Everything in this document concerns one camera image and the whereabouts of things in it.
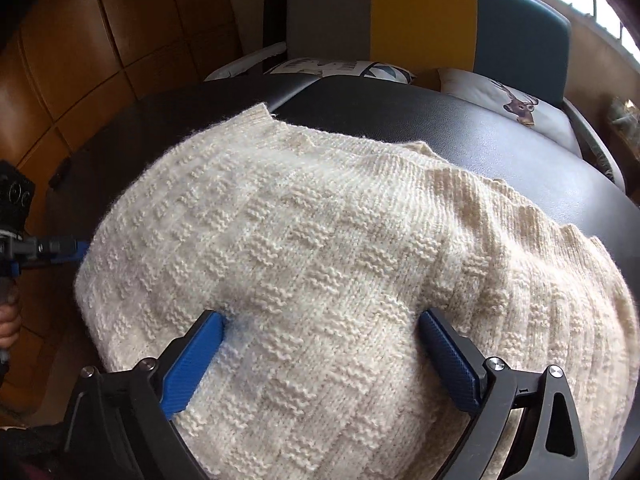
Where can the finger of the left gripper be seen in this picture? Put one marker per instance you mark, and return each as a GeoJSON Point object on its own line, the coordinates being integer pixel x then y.
{"type": "Point", "coordinates": [64, 249]}

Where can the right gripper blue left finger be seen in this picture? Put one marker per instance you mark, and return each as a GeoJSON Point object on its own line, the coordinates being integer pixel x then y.
{"type": "Point", "coordinates": [161, 388]}

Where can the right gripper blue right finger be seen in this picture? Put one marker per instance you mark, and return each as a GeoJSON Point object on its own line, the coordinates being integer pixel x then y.
{"type": "Point", "coordinates": [484, 388]}

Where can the cream knitted sweater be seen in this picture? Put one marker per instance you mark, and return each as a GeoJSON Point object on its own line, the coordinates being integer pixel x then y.
{"type": "Point", "coordinates": [321, 250]}

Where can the person's left hand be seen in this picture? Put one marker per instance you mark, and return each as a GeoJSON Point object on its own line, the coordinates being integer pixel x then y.
{"type": "Point", "coordinates": [10, 322]}

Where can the black leather ottoman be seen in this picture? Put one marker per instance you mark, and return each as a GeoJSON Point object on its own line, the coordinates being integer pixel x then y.
{"type": "Point", "coordinates": [564, 186]}

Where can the deer print pillow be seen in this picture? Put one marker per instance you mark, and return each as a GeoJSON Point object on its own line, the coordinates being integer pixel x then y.
{"type": "Point", "coordinates": [526, 110]}

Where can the black white patterned pillow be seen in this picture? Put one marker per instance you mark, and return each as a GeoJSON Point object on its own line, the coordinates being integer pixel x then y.
{"type": "Point", "coordinates": [267, 57]}

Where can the cluttered wooden shelf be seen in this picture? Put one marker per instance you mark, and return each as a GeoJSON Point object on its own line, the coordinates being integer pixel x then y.
{"type": "Point", "coordinates": [622, 137]}

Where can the grey yellow teal sofa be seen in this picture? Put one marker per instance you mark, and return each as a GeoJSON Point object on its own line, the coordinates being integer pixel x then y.
{"type": "Point", "coordinates": [525, 44]}

